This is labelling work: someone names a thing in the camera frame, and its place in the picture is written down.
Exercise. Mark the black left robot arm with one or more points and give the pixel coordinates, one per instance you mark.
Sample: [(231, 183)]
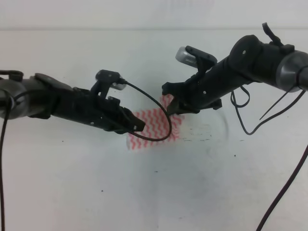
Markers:
[(42, 96)]

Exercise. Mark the pink white wavy striped towel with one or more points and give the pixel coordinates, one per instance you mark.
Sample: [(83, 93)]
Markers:
[(156, 126)]

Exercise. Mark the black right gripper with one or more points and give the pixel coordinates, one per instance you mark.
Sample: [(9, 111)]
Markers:
[(202, 90)]

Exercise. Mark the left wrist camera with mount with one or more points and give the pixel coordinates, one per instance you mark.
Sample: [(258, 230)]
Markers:
[(105, 80)]

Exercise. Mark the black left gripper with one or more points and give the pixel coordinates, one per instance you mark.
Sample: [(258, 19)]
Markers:
[(85, 108)]

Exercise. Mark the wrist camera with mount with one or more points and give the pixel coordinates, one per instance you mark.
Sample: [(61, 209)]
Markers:
[(198, 59), (105, 80)]

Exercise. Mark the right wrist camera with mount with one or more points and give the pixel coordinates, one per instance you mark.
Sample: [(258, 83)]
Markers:
[(198, 59)]

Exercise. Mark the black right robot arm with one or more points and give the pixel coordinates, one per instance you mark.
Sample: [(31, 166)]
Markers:
[(250, 60)]

